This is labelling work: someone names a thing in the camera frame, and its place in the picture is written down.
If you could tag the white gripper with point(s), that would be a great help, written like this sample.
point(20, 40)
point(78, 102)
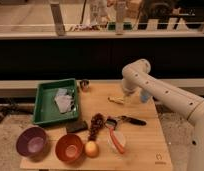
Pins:
point(128, 93)

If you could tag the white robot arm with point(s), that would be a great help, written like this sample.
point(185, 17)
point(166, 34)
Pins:
point(189, 105)

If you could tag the blue cup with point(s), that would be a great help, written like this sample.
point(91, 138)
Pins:
point(144, 96)

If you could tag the small metal cup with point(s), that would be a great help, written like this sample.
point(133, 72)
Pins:
point(84, 84)

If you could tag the wooden board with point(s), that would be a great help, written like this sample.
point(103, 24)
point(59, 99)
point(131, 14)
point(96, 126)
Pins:
point(145, 149)

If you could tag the dark red grape bunch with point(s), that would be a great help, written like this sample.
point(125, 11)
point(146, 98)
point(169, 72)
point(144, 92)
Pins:
point(97, 123)

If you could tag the clear round lid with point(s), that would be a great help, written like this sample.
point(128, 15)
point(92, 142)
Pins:
point(119, 137)

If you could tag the dark rectangular sponge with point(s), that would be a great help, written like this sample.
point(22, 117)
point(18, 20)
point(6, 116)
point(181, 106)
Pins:
point(76, 126)

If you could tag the clear plastic bag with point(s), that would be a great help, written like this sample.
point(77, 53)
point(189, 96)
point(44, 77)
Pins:
point(63, 100)

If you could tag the yellow round fruit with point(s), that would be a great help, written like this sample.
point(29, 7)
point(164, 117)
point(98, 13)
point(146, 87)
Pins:
point(91, 149)

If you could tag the green plastic tray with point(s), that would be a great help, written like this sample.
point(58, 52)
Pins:
point(46, 111)

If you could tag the orange bowl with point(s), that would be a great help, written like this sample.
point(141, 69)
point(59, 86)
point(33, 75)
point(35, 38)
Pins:
point(69, 148)

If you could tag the purple bowl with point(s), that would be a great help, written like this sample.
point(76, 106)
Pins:
point(31, 142)

